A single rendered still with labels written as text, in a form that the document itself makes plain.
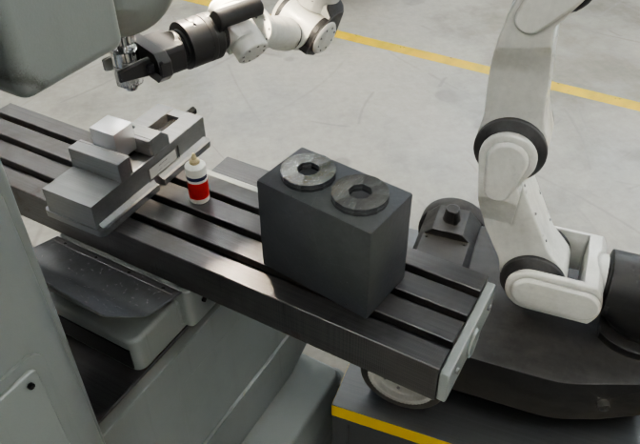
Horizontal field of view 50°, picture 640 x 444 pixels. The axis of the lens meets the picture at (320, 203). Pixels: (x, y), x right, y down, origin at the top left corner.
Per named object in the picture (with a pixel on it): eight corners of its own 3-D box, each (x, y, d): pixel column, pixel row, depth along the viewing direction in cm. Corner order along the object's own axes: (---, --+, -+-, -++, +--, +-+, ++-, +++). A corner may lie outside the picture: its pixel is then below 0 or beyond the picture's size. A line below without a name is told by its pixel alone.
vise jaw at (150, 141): (122, 128, 142) (118, 111, 140) (170, 143, 138) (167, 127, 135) (103, 142, 138) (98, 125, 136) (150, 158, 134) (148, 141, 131)
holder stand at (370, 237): (304, 228, 128) (301, 139, 115) (405, 277, 118) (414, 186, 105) (262, 264, 121) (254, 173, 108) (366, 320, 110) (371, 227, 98)
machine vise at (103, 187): (158, 127, 155) (150, 85, 148) (212, 144, 150) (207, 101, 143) (44, 214, 131) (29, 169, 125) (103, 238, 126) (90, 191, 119)
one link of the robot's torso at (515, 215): (574, 261, 165) (552, 85, 141) (567, 319, 151) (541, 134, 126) (510, 260, 173) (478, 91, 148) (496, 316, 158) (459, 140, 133)
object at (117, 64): (111, 80, 120) (105, 51, 116) (135, 71, 122) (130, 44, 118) (124, 90, 117) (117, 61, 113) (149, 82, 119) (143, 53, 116)
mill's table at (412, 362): (14, 127, 170) (5, 99, 165) (494, 310, 122) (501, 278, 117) (-67, 175, 155) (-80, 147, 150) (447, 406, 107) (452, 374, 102)
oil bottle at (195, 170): (198, 190, 137) (190, 144, 130) (214, 195, 136) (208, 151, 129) (185, 201, 135) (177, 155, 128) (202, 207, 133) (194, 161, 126)
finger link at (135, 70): (115, 68, 114) (148, 55, 117) (119, 84, 116) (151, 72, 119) (120, 70, 113) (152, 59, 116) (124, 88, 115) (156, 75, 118)
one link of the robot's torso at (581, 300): (598, 272, 165) (612, 232, 157) (593, 333, 151) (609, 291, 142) (512, 252, 171) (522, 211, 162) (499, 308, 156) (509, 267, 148)
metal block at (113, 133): (113, 140, 136) (107, 114, 132) (137, 148, 134) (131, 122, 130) (95, 153, 133) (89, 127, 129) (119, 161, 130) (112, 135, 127)
